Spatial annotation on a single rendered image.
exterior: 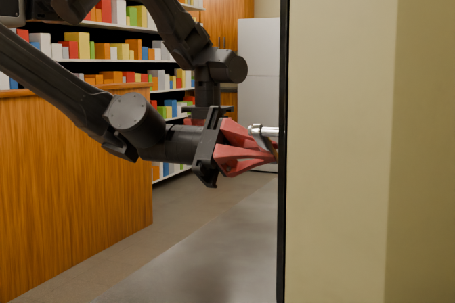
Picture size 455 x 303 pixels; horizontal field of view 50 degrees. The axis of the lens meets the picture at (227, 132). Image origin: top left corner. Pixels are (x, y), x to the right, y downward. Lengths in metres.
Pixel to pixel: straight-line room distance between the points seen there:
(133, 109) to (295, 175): 0.24
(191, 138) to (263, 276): 0.28
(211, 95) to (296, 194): 0.55
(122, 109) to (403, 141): 0.35
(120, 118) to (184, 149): 0.10
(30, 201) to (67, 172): 0.32
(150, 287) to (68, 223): 2.49
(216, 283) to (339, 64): 0.43
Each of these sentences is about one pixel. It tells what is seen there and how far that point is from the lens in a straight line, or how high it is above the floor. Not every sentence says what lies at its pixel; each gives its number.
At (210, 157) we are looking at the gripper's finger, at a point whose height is 1.16.
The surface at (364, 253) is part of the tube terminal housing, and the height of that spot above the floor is 1.08.
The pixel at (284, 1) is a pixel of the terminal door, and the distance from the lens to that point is 0.56.
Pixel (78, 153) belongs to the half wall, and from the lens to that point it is 3.27.
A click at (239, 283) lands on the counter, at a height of 0.94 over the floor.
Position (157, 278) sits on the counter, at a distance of 0.84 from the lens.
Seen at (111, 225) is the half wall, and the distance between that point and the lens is 3.64.
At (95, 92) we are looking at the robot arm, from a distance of 0.73.
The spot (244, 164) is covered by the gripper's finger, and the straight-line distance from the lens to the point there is 0.68.
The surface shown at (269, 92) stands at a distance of 5.72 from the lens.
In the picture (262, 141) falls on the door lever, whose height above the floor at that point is 1.19.
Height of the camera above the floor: 1.28
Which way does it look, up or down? 8 degrees down
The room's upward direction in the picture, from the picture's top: straight up
